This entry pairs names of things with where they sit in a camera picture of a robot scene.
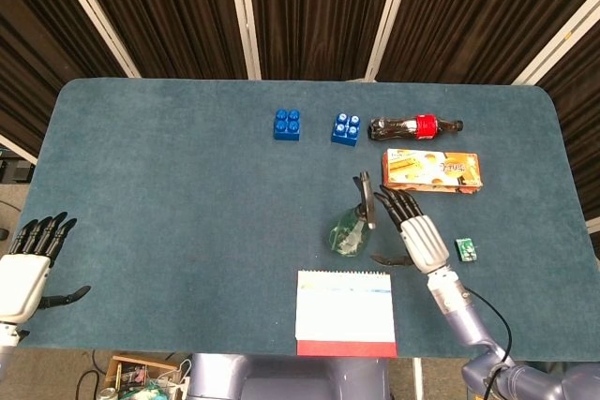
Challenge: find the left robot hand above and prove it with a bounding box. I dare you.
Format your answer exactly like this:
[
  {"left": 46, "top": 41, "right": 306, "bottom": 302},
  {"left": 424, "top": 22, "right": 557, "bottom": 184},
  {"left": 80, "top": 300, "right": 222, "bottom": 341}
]
[{"left": 0, "top": 211, "right": 93, "bottom": 325}]

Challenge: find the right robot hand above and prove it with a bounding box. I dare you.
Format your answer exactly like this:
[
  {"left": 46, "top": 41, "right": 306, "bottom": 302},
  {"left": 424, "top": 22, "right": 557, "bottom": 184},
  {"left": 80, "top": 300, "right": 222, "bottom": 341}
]
[{"left": 369, "top": 185, "right": 451, "bottom": 275}]

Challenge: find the green spray bottle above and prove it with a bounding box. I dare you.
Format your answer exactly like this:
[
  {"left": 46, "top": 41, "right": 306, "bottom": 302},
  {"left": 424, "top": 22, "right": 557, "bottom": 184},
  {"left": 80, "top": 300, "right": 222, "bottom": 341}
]
[{"left": 326, "top": 171, "right": 378, "bottom": 259}]

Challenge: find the cola bottle red label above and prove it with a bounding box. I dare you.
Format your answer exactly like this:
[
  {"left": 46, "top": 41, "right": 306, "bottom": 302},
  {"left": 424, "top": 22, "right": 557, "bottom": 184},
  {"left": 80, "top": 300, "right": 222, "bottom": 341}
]
[{"left": 367, "top": 114, "right": 465, "bottom": 141}]

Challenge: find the small green packet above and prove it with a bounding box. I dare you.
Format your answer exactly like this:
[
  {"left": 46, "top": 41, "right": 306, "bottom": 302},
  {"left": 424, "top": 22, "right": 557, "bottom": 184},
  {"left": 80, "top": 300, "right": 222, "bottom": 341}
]
[{"left": 454, "top": 237, "right": 479, "bottom": 264}]

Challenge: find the orange snack box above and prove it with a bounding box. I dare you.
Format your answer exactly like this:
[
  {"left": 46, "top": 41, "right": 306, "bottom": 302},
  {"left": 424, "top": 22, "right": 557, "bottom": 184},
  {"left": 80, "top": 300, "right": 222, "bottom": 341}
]
[{"left": 382, "top": 149, "right": 487, "bottom": 195}]

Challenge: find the white desk calendar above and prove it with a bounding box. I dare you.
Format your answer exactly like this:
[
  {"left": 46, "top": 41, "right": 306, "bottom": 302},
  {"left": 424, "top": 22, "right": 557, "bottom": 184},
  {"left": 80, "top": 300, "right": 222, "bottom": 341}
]
[{"left": 294, "top": 270, "right": 398, "bottom": 358}]

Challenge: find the black equipment rack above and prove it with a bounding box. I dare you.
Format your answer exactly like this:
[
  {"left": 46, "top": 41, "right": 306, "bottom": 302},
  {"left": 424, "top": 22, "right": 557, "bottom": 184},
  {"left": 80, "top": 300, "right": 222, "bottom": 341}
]
[{"left": 0, "top": 146, "right": 35, "bottom": 185}]

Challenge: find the white table leg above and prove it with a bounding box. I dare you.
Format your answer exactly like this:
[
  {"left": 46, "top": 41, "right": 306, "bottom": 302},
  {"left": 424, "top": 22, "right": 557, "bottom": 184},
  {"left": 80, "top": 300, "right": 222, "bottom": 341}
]
[{"left": 412, "top": 356, "right": 425, "bottom": 400}]

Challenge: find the blue toy brick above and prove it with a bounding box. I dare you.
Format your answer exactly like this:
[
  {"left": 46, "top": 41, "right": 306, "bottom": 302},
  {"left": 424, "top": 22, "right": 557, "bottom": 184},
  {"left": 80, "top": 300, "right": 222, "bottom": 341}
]
[
  {"left": 330, "top": 111, "right": 362, "bottom": 145},
  {"left": 273, "top": 109, "right": 302, "bottom": 142}
]

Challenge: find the blue table cloth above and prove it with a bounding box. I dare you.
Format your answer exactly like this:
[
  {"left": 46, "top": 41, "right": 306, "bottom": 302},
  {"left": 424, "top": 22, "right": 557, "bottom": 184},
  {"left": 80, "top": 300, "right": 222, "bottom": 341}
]
[{"left": 13, "top": 79, "right": 600, "bottom": 363}]

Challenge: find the wooden box of clutter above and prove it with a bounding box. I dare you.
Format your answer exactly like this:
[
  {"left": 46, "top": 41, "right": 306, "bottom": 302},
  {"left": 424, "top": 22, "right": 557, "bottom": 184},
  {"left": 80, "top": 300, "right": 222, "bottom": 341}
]
[{"left": 96, "top": 355, "right": 193, "bottom": 400}]

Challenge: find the grey robot torso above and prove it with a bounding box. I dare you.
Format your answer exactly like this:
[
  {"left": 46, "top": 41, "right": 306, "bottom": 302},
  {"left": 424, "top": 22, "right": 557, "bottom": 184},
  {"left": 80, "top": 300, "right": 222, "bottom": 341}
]
[{"left": 187, "top": 352, "right": 393, "bottom": 400}]

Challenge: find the dark brown pleated curtain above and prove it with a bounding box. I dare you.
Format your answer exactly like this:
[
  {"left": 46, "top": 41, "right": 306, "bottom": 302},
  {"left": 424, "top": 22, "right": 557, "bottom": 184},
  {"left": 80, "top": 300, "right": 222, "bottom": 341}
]
[{"left": 0, "top": 0, "right": 600, "bottom": 251}]

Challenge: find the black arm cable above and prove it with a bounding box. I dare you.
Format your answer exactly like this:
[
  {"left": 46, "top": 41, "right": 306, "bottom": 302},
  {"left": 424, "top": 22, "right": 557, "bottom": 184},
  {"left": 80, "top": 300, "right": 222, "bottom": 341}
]
[{"left": 462, "top": 287, "right": 515, "bottom": 400}]

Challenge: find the black floor cable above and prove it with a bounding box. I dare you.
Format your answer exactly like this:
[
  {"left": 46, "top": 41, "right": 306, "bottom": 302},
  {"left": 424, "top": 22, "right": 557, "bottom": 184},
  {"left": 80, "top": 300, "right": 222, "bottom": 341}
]
[{"left": 77, "top": 349, "right": 113, "bottom": 400}]

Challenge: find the white frame post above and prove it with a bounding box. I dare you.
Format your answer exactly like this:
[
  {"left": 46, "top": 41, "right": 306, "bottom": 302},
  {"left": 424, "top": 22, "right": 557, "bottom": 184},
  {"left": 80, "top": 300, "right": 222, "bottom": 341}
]
[
  {"left": 225, "top": 0, "right": 263, "bottom": 81},
  {"left": 364, "top": 0, "right": 418, "bottom": 82},
  {"left": 511, "top": 0, "right": 600, "bottom": 86},
  {"left": 0, "top": 133, "right": 38, "bottom": 166},
  {"left": 45, "top": 0, "right": 142, "bottom": 79}
]

